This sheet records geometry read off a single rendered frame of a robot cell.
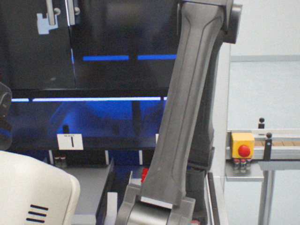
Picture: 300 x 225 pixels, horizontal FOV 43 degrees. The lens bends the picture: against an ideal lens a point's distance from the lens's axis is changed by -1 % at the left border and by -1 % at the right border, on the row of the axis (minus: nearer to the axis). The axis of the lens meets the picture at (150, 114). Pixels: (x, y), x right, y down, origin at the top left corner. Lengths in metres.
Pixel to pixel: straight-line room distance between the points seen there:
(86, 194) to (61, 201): 0.76
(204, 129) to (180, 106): 0.30
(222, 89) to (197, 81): 0.66
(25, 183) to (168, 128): 0.21
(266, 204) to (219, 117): 0.52
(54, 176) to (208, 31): 0.31
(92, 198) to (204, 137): 0.54
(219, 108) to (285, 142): 0.38
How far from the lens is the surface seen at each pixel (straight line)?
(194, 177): 0.95
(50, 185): 0.53
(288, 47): 6.14
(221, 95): 1.24
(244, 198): 2.81
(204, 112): 0.82
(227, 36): 0.70
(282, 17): 6.02
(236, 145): 1.31
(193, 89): 0.57
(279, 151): 1.49
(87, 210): 1.24
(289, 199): 2.87
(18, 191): 0.49
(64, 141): 1.36
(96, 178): 1.39
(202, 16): 0.60
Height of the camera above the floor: 1.62
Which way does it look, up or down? 23 degrees down
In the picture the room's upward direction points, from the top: 2 degrees counter-clockwise
